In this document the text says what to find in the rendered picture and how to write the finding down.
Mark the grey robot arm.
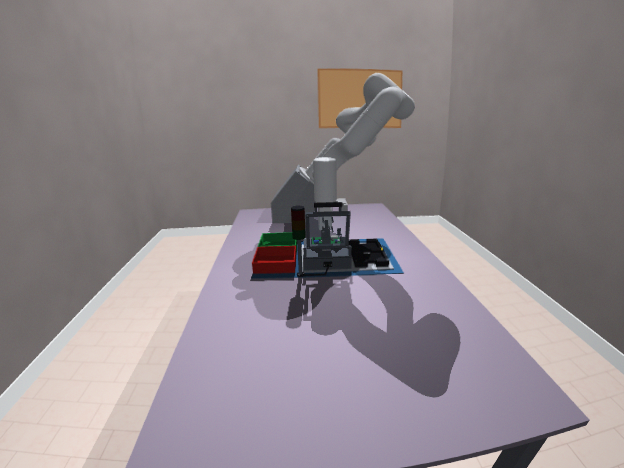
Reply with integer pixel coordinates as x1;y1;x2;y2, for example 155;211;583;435
299;73;415;211

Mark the red bin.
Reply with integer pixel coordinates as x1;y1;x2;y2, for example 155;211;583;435
252;246;296;274

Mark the green open bin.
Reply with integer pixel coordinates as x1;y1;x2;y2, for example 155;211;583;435
258;232;297;254

